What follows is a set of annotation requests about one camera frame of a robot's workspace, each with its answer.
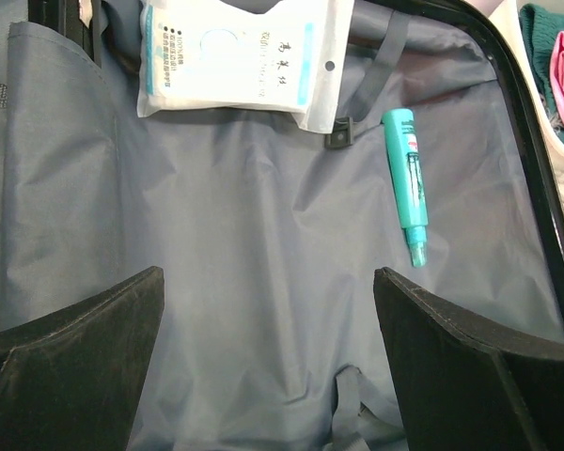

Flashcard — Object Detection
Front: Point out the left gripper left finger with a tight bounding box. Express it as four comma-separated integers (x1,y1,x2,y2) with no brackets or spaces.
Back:
0,267,165,450

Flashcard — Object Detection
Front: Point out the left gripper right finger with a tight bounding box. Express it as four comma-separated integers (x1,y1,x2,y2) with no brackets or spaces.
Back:
373,268,564,450

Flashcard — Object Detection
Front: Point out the pink and teal kids suitcase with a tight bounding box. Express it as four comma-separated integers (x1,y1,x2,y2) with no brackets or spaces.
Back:
0,1,564,450

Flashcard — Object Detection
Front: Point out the dark teal garment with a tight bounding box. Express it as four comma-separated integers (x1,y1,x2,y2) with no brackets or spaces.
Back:
518,3,564,144

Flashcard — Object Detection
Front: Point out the white rectangular plastic basin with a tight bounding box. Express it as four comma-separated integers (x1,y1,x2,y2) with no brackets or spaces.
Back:
489,0,564,170

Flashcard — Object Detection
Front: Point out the teal spray bottle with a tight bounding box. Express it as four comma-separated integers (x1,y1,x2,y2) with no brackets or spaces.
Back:
381,108,429,268

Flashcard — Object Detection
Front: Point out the white packet in suitcase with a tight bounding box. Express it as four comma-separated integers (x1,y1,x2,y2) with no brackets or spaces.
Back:
136,1,354,134

